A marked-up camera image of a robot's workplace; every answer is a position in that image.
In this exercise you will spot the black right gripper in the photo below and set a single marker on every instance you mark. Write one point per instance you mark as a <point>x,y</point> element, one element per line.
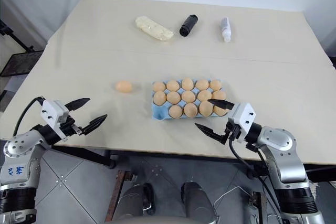
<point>234,132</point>

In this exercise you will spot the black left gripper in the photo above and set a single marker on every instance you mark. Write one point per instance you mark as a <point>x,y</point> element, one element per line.
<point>68,127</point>

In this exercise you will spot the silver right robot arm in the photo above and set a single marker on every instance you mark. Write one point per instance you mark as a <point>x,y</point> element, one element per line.
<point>278,140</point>

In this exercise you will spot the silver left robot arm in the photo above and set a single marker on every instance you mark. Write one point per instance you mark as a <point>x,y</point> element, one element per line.
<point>18,150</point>

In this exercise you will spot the brown egg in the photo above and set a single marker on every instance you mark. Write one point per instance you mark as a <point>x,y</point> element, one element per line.
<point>215,84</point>
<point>219,95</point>
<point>159,86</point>
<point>190,110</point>
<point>176,111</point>
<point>202,84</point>
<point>187,83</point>
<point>206,109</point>
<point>204,95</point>
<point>123,86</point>
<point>159,97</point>
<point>173,85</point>
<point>188,96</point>
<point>220,111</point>
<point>173,97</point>

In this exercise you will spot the blue egg carton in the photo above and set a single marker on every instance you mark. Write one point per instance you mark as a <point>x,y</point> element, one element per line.
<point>158,112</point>

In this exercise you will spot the dark flat tray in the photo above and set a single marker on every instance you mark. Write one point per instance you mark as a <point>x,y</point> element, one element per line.
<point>21,62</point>

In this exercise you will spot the rusty metal bar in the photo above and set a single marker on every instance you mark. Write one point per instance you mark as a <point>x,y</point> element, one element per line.
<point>118,192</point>
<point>260,208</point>

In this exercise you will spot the dark rounded grey shape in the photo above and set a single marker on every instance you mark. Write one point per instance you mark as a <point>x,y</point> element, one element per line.
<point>136,197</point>
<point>195,200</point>

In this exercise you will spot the small white plastic bottle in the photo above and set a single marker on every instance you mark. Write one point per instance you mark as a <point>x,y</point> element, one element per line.
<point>225,28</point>

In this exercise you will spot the black cylindrical bottle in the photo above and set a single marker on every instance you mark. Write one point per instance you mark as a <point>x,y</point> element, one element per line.
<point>188,24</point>

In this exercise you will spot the black tripod stand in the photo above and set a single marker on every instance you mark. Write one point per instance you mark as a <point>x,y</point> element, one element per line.
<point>15,37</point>

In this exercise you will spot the white plastic wrapped package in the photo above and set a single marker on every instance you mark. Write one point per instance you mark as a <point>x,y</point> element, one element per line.
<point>153,27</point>

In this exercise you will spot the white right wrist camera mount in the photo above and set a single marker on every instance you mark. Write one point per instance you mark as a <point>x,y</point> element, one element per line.
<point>242,115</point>

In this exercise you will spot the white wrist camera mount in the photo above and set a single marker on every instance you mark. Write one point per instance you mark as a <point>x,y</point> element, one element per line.
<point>242,115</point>
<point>53,111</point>

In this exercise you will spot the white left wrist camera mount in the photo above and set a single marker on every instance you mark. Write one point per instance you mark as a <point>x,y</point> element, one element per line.
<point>53,111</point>

